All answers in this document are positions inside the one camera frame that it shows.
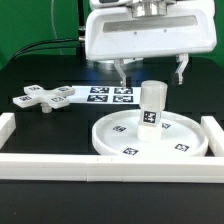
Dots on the white fence bar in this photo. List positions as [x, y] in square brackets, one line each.
[110, 168]
[7, 127]
[215, 135]

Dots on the white front fence bar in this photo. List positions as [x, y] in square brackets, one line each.
[110, 168]

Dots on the white marker sheet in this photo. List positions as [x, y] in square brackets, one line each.
[105, 95]

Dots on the white cross-shaped table base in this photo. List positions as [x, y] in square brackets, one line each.
[47, 99]

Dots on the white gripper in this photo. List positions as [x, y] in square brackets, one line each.
[113, 33]

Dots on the white left fence bar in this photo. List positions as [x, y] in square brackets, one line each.
[7, 127]

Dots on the black vertical cable connector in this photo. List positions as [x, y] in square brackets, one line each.
[81, 20]

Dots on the white right fence bar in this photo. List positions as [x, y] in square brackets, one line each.
[215, 135]

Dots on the white round table top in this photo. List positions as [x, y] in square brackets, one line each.
[121, 133]

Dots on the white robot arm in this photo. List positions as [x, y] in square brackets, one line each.
[143, 8]

